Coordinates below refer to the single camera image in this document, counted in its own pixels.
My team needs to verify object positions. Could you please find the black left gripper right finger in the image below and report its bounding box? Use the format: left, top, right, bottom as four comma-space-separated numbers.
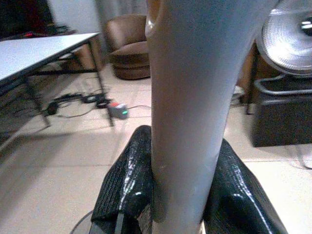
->
202, 137, 289, 234

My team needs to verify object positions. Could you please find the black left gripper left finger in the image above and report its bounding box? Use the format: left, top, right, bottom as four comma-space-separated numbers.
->
89, 125, 155, 234

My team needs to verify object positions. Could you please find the white broom handle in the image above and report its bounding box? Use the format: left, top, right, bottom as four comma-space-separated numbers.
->
145, 0, 281, 234

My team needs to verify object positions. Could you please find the grey power strip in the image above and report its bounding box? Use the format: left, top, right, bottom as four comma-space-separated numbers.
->
110, 102, 129, 120

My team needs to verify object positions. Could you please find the brown wooden cabinet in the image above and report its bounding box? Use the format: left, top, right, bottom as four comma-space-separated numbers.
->
237, 41, 281, 115

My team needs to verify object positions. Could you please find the brown round armchair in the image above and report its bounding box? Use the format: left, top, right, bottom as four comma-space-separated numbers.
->
104, 15, 151, 80

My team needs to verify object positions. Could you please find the white folding table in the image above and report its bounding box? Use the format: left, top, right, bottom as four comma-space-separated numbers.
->
0, 32, 115, 152

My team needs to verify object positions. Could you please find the white standing fan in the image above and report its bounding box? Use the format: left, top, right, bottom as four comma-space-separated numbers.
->
253, 0, 312, 170

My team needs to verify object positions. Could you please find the black box with metal handle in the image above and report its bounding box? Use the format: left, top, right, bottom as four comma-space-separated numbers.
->
251, 76, 312, 148

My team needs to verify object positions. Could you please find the black cable bundle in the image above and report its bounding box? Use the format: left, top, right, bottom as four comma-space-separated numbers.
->
45, 92, 113, 116

